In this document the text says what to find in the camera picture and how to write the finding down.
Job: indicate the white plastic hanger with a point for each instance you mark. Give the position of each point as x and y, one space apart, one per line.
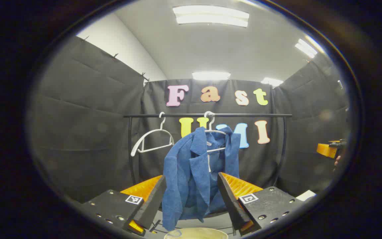
151 133
210 124

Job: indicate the black backdrop cloth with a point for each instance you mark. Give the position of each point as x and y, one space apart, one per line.
88 126

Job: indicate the white flat board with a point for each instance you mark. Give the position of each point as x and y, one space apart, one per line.
306 195

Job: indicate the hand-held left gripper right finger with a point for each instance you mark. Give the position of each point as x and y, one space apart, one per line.
232 205

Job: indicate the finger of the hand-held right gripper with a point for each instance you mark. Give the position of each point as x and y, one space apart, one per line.
325 150

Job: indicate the beige laundry hamper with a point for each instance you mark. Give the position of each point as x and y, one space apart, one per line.
197 234

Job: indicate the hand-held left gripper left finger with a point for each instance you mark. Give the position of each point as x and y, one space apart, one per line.
153 205

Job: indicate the ceiling light panel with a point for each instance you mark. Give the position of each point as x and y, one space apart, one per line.
272 82
306 48
211 76
211 16

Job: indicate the black clothes rack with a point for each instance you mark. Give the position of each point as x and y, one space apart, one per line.
244 115

